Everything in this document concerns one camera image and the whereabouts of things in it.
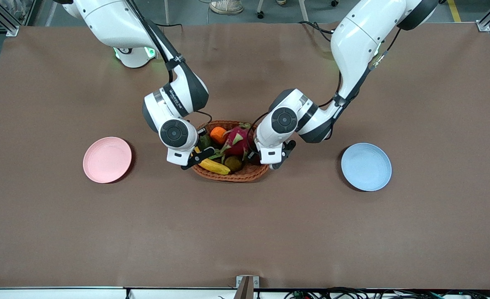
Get yellow banana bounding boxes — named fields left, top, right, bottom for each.
left=192, top=146, right=231, bottom=175

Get pink dragon fruit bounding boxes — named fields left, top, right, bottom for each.
left=211, top=123, right=257, bottom=161

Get brown kiwi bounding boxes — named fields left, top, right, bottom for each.
left=224, top=155, right=243, bottom=172

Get brown wicker basket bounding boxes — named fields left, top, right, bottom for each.
left=191, top=120, right=270, bottom=182

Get orange mandarin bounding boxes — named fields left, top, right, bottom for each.
left=210, top=127, right=229, bottom=145

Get blue round plate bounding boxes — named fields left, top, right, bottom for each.
left=341, top=143, right=392, bottom=192

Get pink round plate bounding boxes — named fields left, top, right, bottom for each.
left=83, top=137, right=132, bottom=184

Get beige shoe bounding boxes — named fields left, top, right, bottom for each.
left=210, top=0, right=244, bottom=15

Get black left arm wrist cable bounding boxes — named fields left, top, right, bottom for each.
left=245, top=29, right=401, bottom=151

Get metal table edge bracket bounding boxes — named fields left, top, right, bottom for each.
left=236, top=275, right=260, bottom=299

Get black left arm base cable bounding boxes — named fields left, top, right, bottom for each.
left=299, top=21, right=337, bottom=42

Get black cable bundle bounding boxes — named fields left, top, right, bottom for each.
left=284, top=287, right=490, bottom=299

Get white table edge rail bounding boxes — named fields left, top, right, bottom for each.
left=0, top=287, right=490, bottom=299

